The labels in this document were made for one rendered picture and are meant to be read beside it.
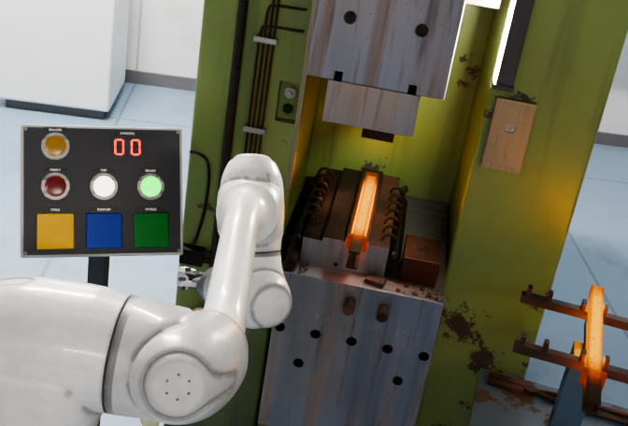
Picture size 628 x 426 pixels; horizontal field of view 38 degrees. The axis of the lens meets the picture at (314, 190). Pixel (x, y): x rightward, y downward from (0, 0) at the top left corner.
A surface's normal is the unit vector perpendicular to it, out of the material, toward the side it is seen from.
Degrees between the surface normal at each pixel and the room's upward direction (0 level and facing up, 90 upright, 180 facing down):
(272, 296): 61
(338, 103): 90
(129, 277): 0
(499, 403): 0
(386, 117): 90
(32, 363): 74
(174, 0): 90
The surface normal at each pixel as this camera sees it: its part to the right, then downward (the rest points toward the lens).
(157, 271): 0.14, -0.90
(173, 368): 0.14, 0.12
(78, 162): 0.32, -0.06
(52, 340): 0.01, -0.24
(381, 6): -0.14, 0.40
